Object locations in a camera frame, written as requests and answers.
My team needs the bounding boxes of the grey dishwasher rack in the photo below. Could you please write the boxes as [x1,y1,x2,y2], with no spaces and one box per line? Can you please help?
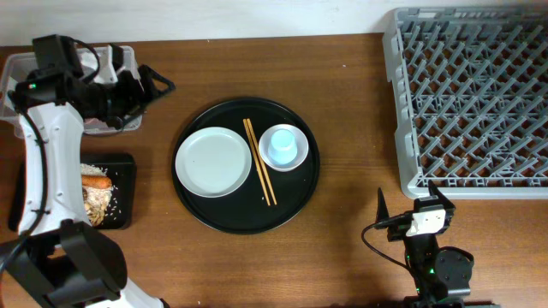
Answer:
[382,4,547,199]

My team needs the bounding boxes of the white small bowl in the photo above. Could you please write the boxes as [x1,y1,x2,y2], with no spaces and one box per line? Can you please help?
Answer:
[259,124,309,172]

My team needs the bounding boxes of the light blue cup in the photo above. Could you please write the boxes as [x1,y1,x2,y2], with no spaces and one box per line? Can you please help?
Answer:
[268,129,297,165]

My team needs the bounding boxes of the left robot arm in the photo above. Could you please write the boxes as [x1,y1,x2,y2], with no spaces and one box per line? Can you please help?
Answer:
[1,34,166,308]

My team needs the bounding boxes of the wooden chopstick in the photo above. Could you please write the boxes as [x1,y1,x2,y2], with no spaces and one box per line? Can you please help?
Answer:
[246,118,277,205]
[242,119,271,206]

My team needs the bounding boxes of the clear plastic bin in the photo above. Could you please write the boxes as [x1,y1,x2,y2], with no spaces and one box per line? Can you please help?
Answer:
[1,45,142,139]

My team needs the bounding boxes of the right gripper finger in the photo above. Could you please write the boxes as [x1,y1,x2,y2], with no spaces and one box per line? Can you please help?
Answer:
[428,181,446,200]
[375,187,390,229]

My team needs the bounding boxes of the rice and food scraps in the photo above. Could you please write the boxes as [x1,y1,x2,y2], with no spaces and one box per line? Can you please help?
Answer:
[80,163,122,228]

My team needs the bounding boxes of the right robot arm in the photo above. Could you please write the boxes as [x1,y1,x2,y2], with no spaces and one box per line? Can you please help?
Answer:
[360,181,495,308]

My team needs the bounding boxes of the pale grey plate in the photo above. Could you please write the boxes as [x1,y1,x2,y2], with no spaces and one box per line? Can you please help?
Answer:
[175,127,253,198]

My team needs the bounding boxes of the round black serving tray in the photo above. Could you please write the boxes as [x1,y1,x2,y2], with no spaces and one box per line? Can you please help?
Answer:
[171,98,320,234]

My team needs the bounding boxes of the black rectangular tray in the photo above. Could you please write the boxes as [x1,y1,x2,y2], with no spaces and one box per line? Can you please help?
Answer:
[7,153,138,232]

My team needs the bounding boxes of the orange carrot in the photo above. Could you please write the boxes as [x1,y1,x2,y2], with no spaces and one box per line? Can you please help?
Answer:
[81,175,112,189]

